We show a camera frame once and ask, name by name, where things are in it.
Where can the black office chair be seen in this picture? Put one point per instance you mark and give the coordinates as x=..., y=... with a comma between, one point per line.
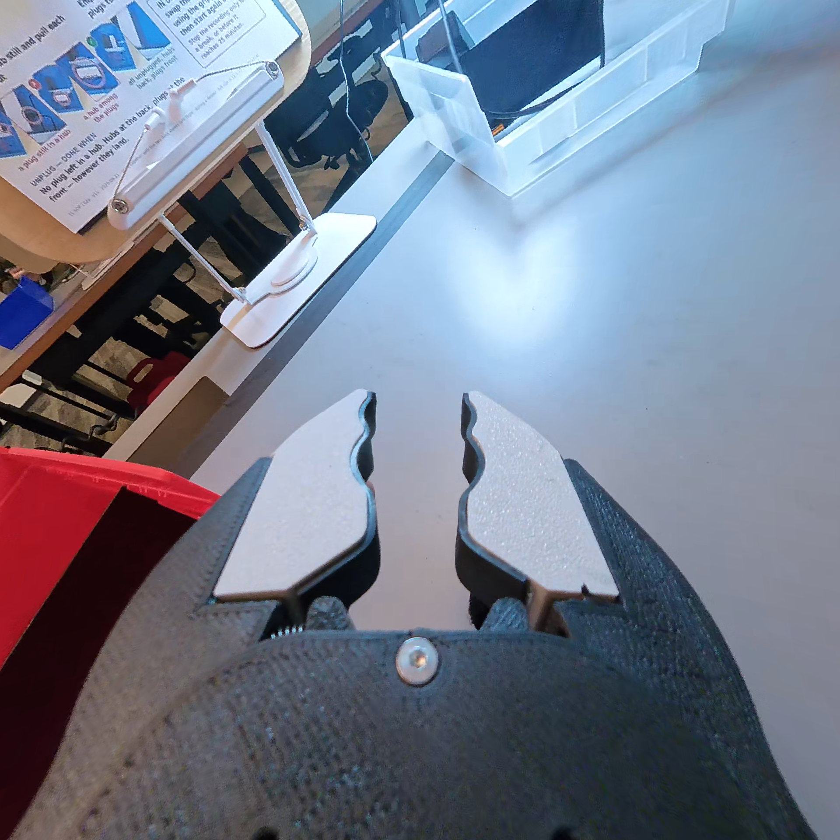
x=328, y=111

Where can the clear plastic bin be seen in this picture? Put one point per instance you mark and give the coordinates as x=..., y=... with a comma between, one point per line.
x=590, y=118

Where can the clear page holder bar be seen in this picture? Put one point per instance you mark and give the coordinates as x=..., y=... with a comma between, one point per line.
x=197, y=144

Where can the red bag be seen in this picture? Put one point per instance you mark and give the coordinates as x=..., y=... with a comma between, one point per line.
x=157, y=380

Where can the blue plastic bin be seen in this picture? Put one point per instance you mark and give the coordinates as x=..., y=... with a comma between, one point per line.
x=23, y=315

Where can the red plastic bin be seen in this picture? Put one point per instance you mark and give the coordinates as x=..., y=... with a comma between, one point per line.
x=46, y=525

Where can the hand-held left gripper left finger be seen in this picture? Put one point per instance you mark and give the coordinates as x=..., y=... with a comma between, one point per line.
x=302, y=518

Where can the instruction sheet on stand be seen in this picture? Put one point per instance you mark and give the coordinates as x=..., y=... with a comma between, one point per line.
x=39, y=229

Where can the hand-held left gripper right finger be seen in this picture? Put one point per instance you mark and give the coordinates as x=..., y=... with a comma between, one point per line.
x=531, y=518

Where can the white metal stand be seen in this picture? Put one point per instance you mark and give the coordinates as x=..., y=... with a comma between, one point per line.
x=315, y=262

